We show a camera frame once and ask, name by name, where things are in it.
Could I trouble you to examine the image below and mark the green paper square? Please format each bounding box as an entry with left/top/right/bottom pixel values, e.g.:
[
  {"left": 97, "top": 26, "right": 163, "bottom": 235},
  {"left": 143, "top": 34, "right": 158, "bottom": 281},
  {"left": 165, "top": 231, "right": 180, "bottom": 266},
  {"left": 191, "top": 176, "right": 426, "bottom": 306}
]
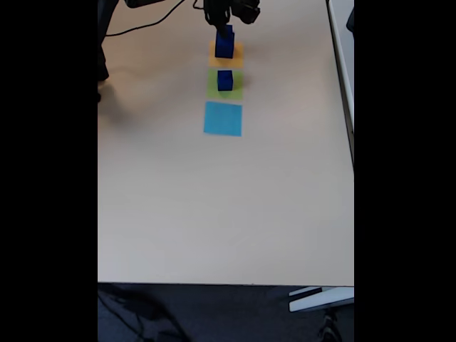
[{"left": 206, "top": 69, "right": 244, "bottom": 100}]

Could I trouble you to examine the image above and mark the black floor cable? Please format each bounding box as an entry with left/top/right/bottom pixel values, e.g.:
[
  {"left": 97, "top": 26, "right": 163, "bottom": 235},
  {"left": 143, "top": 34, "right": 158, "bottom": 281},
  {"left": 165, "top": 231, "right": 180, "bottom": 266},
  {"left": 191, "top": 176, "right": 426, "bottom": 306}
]
[{"left": 98, "top": 284, "right": 186, "bottom": 342}]

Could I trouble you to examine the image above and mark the medium blue cube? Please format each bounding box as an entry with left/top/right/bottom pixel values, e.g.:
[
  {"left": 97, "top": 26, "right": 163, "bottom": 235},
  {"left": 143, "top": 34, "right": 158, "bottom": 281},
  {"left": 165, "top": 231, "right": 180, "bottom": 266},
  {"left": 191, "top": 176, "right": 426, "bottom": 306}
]
[{"left": 216, "top": 70, "right": 234, "bottom": 92}]

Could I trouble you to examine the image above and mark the large blue cube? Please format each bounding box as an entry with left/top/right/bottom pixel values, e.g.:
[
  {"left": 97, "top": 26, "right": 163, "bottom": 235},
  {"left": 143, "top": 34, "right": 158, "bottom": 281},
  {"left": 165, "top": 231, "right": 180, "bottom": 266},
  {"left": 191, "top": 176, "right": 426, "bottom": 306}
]
[{"left": 214, "top": 31, "right": 235, "bottom": 59}]

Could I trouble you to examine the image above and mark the white neighbouring table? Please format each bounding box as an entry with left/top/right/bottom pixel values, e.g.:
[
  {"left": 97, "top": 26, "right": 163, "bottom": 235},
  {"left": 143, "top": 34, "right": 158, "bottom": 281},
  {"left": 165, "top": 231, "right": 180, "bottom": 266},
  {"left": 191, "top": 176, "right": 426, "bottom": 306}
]
[{"left": 326, "top": 0, "right": 355, "bottom": 168}]

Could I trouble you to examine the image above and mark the light blue paper square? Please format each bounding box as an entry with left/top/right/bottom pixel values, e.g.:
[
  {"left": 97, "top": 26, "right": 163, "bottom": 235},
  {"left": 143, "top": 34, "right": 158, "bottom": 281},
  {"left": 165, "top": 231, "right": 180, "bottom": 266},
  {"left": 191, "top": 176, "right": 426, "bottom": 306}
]
[{"left": 202, "top": 101, "right": 243, "bottom": 138}]

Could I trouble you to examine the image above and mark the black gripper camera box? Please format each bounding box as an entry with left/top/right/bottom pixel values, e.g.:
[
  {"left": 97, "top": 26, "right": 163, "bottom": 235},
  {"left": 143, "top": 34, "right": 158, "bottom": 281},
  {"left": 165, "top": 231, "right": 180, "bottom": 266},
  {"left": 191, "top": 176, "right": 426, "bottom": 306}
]
[{"left": 231, "top": 0, "right": 261, "bottom": 25}]

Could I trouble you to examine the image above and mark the orange paper square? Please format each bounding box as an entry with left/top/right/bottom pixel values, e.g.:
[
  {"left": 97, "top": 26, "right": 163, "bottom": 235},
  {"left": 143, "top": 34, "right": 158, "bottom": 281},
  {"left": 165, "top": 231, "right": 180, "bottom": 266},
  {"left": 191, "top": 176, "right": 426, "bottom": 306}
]
[{"left": 207, "top": 39, "right": 244, "bottom": 68}]

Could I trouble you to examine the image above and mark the white table foot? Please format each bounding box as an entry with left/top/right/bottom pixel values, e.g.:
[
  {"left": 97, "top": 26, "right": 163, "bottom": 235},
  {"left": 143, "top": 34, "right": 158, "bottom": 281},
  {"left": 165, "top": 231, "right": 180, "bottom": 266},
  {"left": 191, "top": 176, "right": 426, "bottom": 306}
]
[{"left": 288, "top": 286, "right": 355, "bottom": 314}]

